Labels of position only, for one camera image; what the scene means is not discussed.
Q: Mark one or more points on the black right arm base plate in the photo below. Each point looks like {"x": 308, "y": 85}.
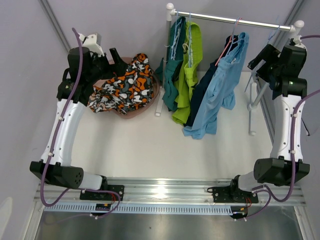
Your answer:
{"x": 235, "y": 195}

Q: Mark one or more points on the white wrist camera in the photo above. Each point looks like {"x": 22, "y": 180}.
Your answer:
{"x": 93, "y": 43}
{"x": 296, "y": 41}

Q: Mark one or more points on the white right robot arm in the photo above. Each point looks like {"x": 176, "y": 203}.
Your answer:
{"x": 285, "y": 166}

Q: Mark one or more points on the aluminium mounting rail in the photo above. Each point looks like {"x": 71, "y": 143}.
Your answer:
{"x": 171, "y": 196}

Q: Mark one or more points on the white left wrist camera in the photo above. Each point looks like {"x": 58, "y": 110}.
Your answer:
{"x": 93, "y": 43}

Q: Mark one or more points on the pink translucent plastic basin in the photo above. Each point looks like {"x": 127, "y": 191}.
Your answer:
{"x": 150, "y": 102}

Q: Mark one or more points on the navy blue shorts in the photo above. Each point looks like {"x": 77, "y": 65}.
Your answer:
{"x": 202, "y": 90}

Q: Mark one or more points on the blue hanger under teal shorts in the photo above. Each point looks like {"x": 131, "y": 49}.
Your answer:
{"x": 175, "y": 37}

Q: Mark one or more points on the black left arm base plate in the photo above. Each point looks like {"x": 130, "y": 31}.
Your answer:
{"x": 105, "y": 193}

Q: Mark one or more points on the teal green shorts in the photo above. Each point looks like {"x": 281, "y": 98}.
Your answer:
{"x": 173, "y": 67}

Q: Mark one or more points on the pink wire hanger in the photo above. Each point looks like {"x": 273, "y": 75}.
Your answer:
{"x": 229, "y": 43}

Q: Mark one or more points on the light blue shorts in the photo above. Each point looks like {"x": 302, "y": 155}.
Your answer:
{"x": 220, "y": 85}

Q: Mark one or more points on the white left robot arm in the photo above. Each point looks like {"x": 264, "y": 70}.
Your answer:
{"x": 85, "y": 69}

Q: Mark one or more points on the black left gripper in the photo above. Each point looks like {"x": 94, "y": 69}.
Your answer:
{"x": 118, "y": 69}

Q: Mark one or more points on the silver clothes rack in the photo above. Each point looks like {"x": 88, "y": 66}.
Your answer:
{"x": 256, "y": 92}

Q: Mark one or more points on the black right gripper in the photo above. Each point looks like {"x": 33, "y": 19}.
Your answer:
{"x": 270, "y": 54}

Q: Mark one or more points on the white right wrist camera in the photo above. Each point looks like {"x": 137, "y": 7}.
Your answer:
{"x": 296, "y": 41}

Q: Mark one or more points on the orange camouflage shorts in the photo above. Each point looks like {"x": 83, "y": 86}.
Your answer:
{"x": 125, "y": 85}

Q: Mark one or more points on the lime green shorts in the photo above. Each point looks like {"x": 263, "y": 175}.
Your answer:
{"x": 188, "y": 79}

